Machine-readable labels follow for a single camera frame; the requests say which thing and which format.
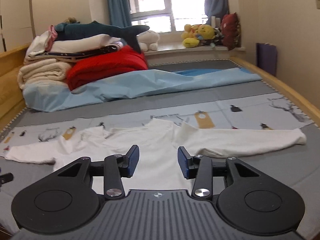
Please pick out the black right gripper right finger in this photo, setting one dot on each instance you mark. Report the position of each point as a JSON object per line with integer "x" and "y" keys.
{"x": 244, "y": 197}

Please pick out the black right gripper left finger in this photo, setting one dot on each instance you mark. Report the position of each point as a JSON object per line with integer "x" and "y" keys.
{"x": 73, "y": 195}

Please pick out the white long-sleeve shirt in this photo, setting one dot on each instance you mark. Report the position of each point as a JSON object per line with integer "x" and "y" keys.
{"x": 158, "y": 142}

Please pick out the light blue sheet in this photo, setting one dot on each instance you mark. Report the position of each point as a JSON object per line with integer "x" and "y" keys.
{"x": 50, "y": 97}

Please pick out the printed light bed sheet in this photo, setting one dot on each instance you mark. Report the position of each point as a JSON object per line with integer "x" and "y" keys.
{"x": 267, "y": 111}

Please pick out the cream folded blanket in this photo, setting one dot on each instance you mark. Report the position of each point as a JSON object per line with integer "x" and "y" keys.
{"x": 45, "y": 71}

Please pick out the red blanket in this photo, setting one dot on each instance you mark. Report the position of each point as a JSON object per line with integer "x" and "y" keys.
{"x": 107, "y": 65}

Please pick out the white folded quilt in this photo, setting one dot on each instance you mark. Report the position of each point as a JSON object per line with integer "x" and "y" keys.
{"x": 44, "y": 47}

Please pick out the purple bag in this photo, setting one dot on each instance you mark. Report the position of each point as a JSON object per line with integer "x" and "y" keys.
{"x": 266, "y": 57}

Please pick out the dark teal shark plush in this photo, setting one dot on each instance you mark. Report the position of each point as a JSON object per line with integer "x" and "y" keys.
{"x": 77, "y": 31}

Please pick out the dark red cushion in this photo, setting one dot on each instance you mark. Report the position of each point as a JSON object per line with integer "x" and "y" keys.
{"x": 231, "y": 31}

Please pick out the yellow plush toy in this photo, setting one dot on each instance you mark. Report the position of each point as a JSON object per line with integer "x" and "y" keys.
{"x": 198, "y": 35}

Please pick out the white plush toy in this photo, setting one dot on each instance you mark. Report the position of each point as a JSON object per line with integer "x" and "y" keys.
{"x": 148, "y": 41}

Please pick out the blue left curtain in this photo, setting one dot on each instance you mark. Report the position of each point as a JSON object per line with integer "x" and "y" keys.
{"x": 119, "y": 13}

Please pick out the wooden bed frame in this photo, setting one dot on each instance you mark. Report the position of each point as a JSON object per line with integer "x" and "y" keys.
{"x": 13, "y": 104}

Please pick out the window with grey frame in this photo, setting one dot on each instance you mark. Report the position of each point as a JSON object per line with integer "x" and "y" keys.
{"x": 163, "y": 16}

